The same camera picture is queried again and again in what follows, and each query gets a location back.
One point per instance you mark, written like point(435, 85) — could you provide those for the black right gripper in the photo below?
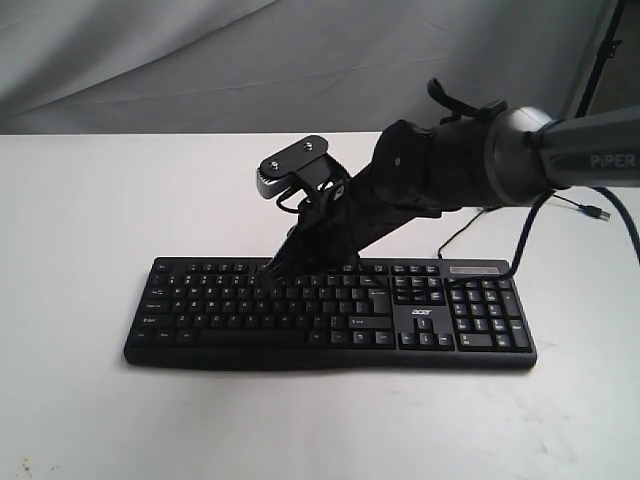
point(332, 235)

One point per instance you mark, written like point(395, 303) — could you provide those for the black Acer keyboard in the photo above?
point(217, 313)

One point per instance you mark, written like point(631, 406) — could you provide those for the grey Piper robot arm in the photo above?
point(493, 157)

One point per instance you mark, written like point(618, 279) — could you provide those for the grey backdrop cloth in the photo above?
point(70, 67)

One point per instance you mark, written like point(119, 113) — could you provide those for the black tripod stand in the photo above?
point(612, 80)

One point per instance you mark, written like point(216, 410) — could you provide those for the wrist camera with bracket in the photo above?
point(302, 166)

